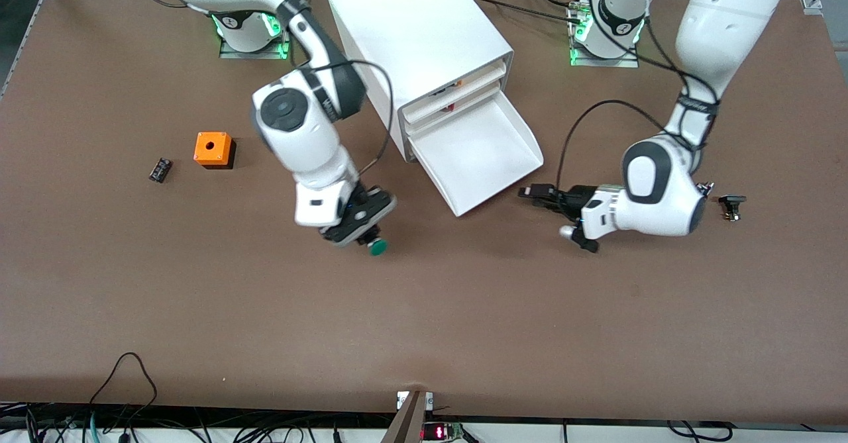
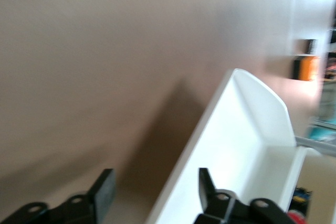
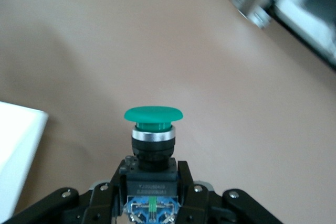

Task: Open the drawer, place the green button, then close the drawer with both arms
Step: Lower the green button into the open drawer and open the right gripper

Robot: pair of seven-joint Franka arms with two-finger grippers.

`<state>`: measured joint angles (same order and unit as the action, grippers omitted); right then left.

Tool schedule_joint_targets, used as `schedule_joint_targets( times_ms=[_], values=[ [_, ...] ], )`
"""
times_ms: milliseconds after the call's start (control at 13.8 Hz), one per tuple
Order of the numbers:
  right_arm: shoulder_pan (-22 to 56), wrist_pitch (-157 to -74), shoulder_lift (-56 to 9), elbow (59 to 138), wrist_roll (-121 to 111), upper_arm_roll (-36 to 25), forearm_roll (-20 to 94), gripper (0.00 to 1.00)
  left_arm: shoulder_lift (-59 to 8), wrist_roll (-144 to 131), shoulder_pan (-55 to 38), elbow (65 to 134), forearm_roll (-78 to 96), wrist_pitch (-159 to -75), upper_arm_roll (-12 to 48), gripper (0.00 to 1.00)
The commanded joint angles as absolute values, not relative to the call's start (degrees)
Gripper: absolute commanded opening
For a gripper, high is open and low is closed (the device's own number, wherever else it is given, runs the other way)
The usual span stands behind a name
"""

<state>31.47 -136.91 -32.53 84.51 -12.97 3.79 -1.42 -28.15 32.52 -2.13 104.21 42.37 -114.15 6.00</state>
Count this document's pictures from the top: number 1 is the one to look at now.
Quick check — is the orange button enclosure box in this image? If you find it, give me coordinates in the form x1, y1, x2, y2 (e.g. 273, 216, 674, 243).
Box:
193, 132, 237, 170

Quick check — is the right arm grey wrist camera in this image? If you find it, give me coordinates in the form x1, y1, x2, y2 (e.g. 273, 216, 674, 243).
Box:
320, 188, 399, 248

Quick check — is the looped black cable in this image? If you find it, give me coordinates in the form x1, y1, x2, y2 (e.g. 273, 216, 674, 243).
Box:
665, 420, 734, 442

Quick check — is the black cable loop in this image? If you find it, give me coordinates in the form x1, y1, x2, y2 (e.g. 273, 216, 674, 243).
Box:
88, 352, 158, 425

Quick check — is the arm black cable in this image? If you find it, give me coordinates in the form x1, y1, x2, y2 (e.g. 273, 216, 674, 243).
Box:
301, 59, 396, 176
556, 0, 723, 192

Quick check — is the white plastic drawer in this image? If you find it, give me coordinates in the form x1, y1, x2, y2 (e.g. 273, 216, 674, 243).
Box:
401, 60, 507, 124
405, 94, 499, 140
403, 80, 502, 129
407, 89, 545, 218

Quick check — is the small black switch part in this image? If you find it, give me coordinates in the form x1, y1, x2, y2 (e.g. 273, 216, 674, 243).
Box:
719, 195, 747, 222

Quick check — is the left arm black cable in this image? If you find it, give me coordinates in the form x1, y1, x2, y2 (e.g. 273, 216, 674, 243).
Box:
556, 0, 723, 192

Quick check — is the long black cable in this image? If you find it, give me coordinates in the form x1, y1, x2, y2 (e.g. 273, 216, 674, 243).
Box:
469, 0, 587, 25

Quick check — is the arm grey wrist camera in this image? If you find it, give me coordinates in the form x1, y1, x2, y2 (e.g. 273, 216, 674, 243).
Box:
320, 188, 399, 248
558, 223, 601, 254

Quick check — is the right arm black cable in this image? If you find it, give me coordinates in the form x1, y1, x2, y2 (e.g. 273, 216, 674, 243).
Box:
301, 59, 396, 176

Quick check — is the camera stand post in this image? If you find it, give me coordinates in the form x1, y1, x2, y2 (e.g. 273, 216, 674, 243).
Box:
381, 390, 435, 443

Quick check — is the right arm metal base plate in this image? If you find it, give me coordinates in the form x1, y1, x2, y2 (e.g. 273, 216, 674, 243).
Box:
219, 13, 292, 60

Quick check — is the red lit electronic device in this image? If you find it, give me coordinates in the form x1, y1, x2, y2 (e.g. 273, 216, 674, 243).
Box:
422, 422, 464, 442

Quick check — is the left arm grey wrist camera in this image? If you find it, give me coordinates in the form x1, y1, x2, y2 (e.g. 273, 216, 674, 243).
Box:
558, 223, 601, 254

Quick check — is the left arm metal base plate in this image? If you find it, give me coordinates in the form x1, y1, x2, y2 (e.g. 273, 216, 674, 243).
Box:
568, 0, 641, 69

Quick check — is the white drawer cabinet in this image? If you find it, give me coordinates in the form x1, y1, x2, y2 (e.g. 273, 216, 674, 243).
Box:
327, 0, 514, 162

